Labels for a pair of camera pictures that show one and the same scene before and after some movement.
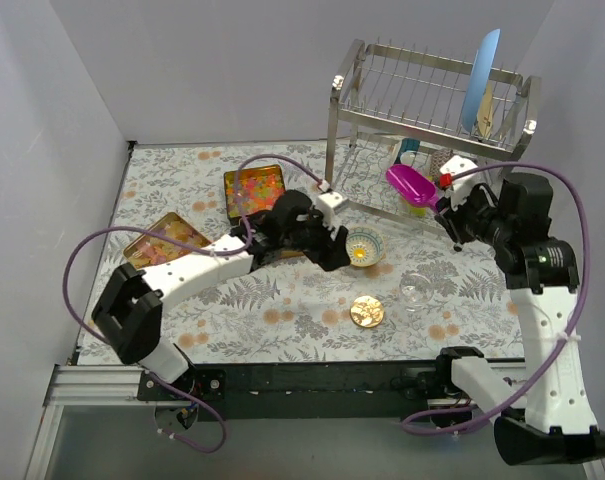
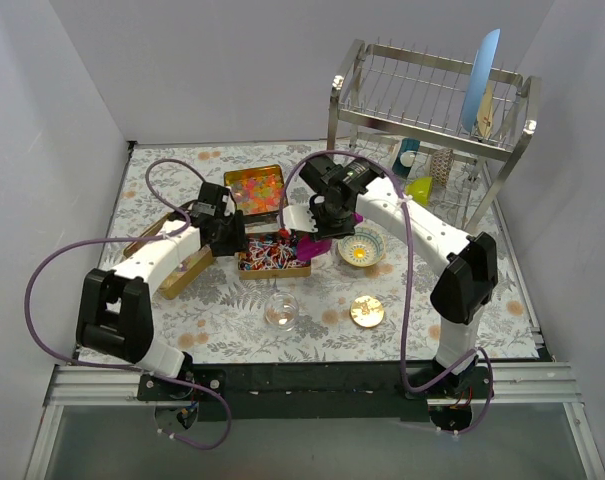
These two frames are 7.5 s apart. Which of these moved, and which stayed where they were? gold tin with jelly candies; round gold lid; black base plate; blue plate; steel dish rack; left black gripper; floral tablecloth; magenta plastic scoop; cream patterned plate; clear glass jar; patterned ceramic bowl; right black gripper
Moved: magenta plastic scoop; clear glass jar; right black gripper; left black gripper
Stayed: cream patterned plate; floral tablecloth; black base plate; blue plate; gold tin with jelly candies; round gold lid; steel dish rack; patterned ceramic bowl
